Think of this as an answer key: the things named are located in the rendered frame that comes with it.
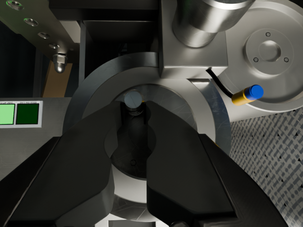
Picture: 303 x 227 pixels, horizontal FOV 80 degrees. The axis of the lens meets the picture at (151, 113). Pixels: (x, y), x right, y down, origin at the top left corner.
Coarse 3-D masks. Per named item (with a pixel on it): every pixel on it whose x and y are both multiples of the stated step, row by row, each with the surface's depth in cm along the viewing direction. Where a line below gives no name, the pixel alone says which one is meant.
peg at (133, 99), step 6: (132, 90) 11; (126, 96) 11; (132, 96) 11; (138, 96) 11; (126, 102) 11; (132, 102) 11; (138, 102) 11; (126, 108) 11; (132, 108) 11; (138, 108) 11; (132, 114) 13; (138, 114) 14
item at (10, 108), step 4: (0, 104) 47; (4, 104) 47; (8, 104) 47; (12, 104) 47; (0, 108) 47; (4, 108) 47; (8, 108) 47; (12, 108) 47; (0, 112) 47; (4, 112) 47; (8, 112) 47; (12, 112) 47; (0, 116) 47; (4, 116) 47; (8, 116) 47; (12, 116) 47; (0, 120) 46; (4, 120) 46; (8, 120) 46; (12, 120) 47
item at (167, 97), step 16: (144, 96) 14; (160, 96) 14; (176, 96) 14; (176, 112) 14; (192, 112) 14; (128, 128) 14; (144, 128) 14; (128, 144) 14; (144, 144) 14; (112, 160) 13; (128, 160) 13; (144, 160) 14; (144, 176) 13
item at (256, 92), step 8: (208, 72) 14; (216, 80) 13; (224, 88) 13; (248, 88) 11; (256, 88) 10; (232, 96) 12; (240, 96) 11; (248, 96) 11; (256, 96) 10; (240, 104) 12
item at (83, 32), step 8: (80, 32) 17; (88, 32) 18; (80, 40) 17; (88, 40) 18; (80, 48) 17; (88, 48) 18; (96, 48) 22; (104, 48) 26; (112, 48) 34; (80, 56) 17; (88, 56) 18; (96, 56) 22; (104, 56) 26; (112, 56) 34; (80, 64) 17; (88, 64) 18; (96, 64) 21; (80, 72) 17; (88, 72) 18; (80, 80) 17
